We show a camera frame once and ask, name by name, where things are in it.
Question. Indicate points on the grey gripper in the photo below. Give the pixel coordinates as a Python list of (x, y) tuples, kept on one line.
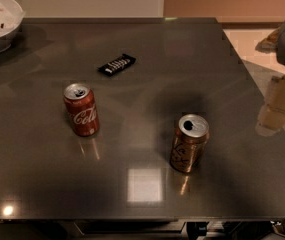
[(272, 115)]

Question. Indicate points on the orange soda can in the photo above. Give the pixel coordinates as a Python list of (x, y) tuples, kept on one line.
[(191, 133)]

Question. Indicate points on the red Coca-Cola can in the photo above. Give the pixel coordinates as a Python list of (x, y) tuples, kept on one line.
[(81, 107)]

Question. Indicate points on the black snack bar wrapper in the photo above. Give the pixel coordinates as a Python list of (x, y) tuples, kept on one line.
[(117, 65)]

